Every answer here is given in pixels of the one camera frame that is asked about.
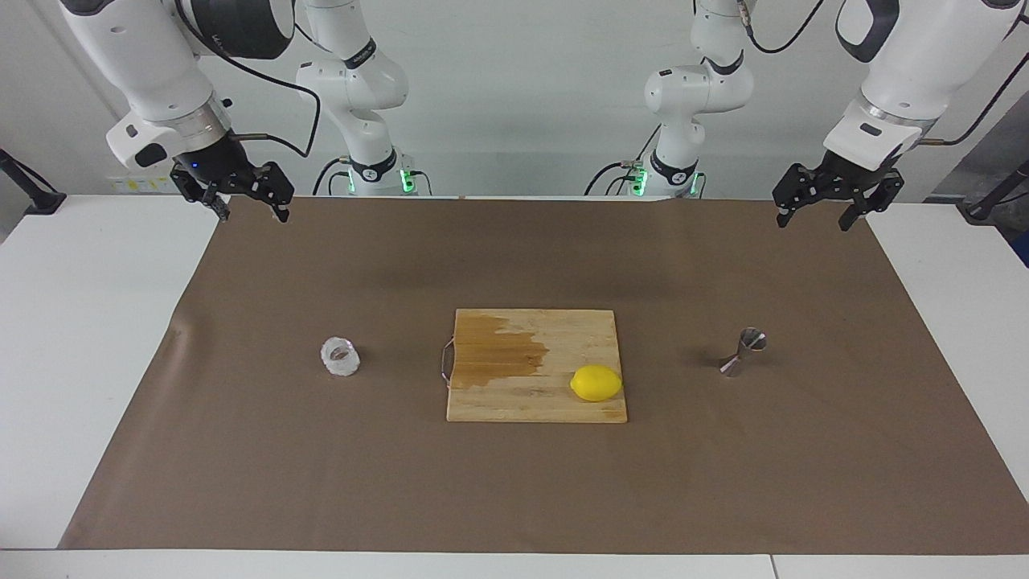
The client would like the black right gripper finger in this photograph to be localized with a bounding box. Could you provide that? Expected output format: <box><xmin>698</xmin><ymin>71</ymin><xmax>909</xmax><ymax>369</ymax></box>
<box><xmin>170</xmin><ymin>167</ymin><xmax>234</xmax><ymax>222</ymax></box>
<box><xmin>245</xmin><ymin>161</ymin><xmax>295</xmax><ymax>224</ymax></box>

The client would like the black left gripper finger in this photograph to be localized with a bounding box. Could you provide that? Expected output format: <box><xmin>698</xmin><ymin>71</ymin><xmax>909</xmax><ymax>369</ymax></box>
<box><xmin>772</xmin><ymin>163</ymin><xmax>822</xmax><ymax>229</ymax></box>
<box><xmin>838</xmin><ymin>172</ymin><xmax>906</xmax><ymax>232</ymax></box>

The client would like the black left base cable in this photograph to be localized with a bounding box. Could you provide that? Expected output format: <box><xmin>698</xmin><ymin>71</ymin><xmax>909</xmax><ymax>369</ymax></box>
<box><xmin>584</xmin><ymin>125</ymin><xmax>664</xmax><ymax>196</ymax></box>

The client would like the wooden cutting board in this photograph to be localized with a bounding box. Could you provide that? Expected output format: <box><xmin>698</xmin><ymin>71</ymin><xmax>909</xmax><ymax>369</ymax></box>
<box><xmin>441</xmin><ymin>308</ymin><xmax>629</xmax><ymax>425</ymax></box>

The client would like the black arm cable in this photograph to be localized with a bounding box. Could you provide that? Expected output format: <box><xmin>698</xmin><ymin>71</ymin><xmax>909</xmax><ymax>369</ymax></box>
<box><xmin>173</xmin><ymin>0</ymin><xmax>323</xmax><ymax>159</ymax></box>
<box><xmin>736</xmin><ymin>0</ymin><xmax>1029</xmax><ymax>147</ymax></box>

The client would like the black base cable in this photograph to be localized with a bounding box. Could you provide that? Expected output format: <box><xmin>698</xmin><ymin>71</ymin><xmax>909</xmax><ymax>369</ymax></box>
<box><xmin>584</xmin><ymin>125</ymin><xmax>664</xmax><ymax>196</ymax></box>
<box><xmin>312</xmin><ymin>157</ymin><xmax>355</xmax><ymax>196</ymax></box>

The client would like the black right base cable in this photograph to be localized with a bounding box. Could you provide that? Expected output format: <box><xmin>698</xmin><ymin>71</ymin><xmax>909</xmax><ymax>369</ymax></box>
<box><xmin>312</xmin><ymin>157</ymin><xmax>355</xmax><ymax>196</ymax></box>

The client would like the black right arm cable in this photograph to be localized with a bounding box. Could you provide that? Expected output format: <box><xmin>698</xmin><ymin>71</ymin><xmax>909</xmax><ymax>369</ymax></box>
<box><xmin>173</xmin><ymin>0</ymin><xmax>323</xmax><ymax>159</ymax></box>

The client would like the steel double jigger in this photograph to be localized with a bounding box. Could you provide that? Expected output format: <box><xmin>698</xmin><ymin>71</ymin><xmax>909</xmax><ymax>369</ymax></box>
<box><xmin>719</xmin><ymin>326</ymin><xmax>768</xmax><ymax>377</ymax></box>

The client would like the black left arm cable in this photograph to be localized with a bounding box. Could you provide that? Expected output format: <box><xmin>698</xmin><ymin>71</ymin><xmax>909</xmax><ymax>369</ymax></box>
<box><xmin>736</xmin><ymin>0</ymin><xmax>1029</xmax><ymax>147</ymax></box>

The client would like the yellow lemon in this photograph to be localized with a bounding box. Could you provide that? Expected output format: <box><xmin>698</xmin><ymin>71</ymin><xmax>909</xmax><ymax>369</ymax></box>
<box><xmin>570</xmin><ymin>365</ymin><xmax>624</xmax><ymax>403</ymax></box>

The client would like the clear faceted glass cup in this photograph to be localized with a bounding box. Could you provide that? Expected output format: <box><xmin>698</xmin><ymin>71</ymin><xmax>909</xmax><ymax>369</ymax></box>
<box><xmin>320</xmin><ymin>336</ymin><xmax>361</xmax><ymax>378</ymax></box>

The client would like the black table clamp stand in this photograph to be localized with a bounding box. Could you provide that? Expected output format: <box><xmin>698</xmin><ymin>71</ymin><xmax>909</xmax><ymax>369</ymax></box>
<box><xmin>963</xmin><ymin>159</ymin><xmax>1029</xmax><ymax>223</ymax></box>
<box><xmin>0</xmin><ymin>149</ymin><xmax>67</xmax><ymax>215</ymax></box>

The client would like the brown paper table mat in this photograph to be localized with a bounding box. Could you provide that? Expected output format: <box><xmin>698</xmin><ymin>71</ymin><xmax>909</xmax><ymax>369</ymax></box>
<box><xmin>58</xmin><ymin>195</ymin><xmax>1029</xmax><ymax>556</ymax></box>

